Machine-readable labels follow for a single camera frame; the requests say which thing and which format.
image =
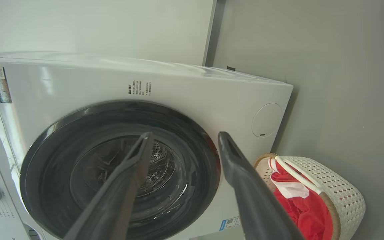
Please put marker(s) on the round dark washing machine door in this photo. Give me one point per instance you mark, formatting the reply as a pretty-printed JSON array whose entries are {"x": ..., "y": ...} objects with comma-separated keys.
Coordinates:
[{"x": 62, "y": 150}]

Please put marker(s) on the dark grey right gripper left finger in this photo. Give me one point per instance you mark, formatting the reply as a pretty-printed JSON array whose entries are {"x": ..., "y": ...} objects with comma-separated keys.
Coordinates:
[{"x": 118, "y": 193}]

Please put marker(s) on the white perforated laundry basket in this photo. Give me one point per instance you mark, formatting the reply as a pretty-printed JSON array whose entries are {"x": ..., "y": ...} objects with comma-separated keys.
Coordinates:
[{"x": 342, "y": 193}]

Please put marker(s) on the grey wall trim strip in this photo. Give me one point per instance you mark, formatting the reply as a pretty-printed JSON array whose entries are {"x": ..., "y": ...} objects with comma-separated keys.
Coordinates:
[{"x": 213, "y": 33}]

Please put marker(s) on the round white filter cover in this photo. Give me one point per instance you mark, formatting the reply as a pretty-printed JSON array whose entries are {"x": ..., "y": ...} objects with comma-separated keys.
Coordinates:
[{"x": 267, "y": 120}]

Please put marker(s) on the white front-load washing machine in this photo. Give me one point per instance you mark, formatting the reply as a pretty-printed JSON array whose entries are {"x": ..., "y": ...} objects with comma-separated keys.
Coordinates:
[{"x": 78, "y": 86}]

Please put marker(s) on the blue energy label sticker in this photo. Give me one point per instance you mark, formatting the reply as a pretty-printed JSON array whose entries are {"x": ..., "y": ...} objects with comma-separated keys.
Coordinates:
[{"x": 229, "y": 223}]

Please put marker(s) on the red and white garment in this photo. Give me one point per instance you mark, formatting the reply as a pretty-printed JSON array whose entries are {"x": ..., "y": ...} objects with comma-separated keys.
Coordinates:
[{"x": 307, "y": 210}]

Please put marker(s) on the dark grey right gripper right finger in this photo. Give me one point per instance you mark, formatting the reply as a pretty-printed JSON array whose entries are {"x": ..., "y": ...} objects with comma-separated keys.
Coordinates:
[{"x": 255, "y": 200}]

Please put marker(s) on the silver QR code sticker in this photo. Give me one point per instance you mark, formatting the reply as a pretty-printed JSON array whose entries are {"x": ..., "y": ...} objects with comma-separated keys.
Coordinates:
[{"x": 0, "y": 86}]

